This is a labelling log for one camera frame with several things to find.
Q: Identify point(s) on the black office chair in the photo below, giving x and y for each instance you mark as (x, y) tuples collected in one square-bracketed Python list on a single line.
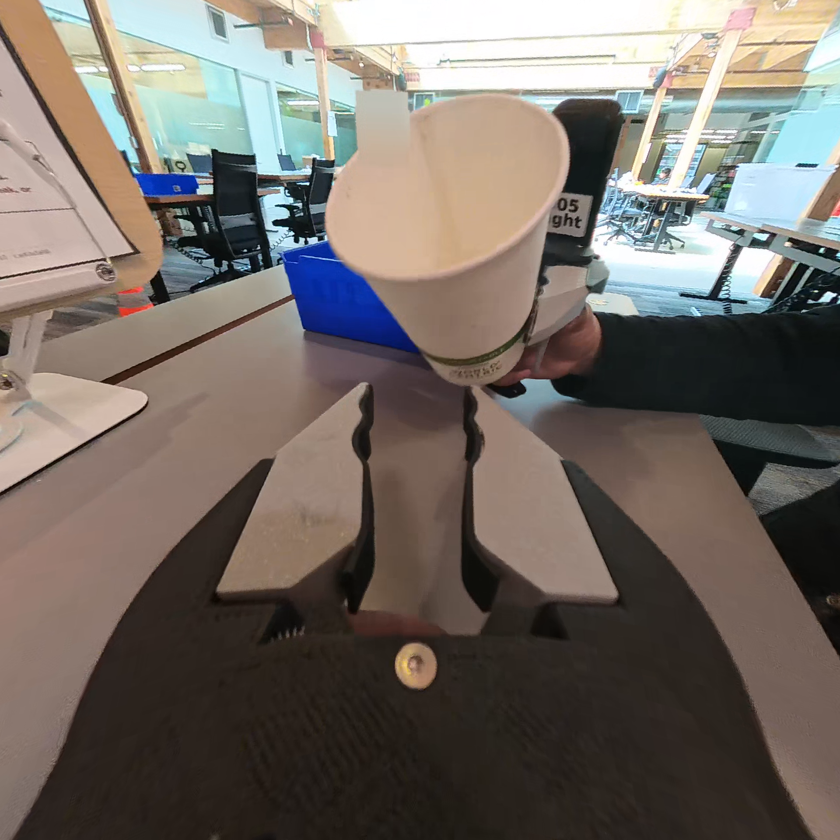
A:
[(239, 197), (312, 203)]

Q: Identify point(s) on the person's right forearm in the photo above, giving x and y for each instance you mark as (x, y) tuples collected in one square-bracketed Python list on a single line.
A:
[(689, 354)]

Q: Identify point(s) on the white sheet holder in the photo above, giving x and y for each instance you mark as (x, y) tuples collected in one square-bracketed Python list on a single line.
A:
[(46, 292)]

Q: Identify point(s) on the wooden office desk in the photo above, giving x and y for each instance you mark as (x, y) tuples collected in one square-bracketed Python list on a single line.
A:
[(177, 199)]

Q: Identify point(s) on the blue plastic bin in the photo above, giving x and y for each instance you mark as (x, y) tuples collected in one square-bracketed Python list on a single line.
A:
[(334, 295)]

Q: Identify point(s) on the person's right hand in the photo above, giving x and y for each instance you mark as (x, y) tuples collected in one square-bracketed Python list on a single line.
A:
[(571, 348)]

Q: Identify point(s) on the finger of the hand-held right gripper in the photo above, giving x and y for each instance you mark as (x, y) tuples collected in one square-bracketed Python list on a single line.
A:
[(443, 216), (384, 124)]

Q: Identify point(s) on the small blue bin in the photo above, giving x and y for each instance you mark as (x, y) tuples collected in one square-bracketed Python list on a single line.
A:
[(164, 185)]

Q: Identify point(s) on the orange traffic cone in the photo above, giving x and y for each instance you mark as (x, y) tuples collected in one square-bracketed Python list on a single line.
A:
[(134, 298)]

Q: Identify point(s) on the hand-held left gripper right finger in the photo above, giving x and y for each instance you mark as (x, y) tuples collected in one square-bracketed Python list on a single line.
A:
[(538, 525)]

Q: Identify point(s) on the white paper cup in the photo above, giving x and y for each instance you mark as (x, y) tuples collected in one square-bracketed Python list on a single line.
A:
[(472, 315)]

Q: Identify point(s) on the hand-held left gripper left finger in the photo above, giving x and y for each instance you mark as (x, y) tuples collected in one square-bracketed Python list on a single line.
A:
[(295, 518)]

